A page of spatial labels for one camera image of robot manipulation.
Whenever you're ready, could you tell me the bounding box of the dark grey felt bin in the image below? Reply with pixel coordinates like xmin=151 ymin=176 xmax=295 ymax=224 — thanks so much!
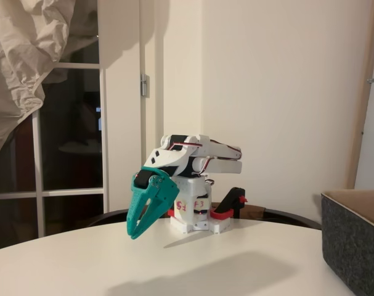
xmin=320 ymin=188 xmax=374 ymax=296

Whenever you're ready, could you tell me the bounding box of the white glazed door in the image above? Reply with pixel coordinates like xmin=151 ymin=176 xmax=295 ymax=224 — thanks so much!
xmin=0 ymin=0 xmax=165 ymax=244

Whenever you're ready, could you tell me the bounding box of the silver door hinge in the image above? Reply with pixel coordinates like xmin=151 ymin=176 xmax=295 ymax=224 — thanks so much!
xmin=139 ymin=73 xmax=150 ymax=98

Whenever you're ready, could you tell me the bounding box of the dark curved chair back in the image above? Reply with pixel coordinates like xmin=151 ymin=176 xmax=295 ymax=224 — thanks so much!
xmin=87 ymin=208 xmax=323 ymax=231

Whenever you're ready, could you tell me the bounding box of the beige crumpled curtain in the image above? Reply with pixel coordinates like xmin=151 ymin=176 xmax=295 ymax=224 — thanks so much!
xmin=0 ymin=0 xmax=100 ymax=191

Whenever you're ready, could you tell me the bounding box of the red white black servo cable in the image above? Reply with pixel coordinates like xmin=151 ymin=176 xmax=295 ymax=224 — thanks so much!
xmin=169 ymin=140 xmax=206 ymax=152
xmin=191 ymin=155 xmax=218 ymax=177

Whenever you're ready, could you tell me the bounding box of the wooden frame with pale panel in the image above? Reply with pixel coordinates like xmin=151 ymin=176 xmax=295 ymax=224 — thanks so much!
xmin=343 ymin=0 xmax=374 ymax=190

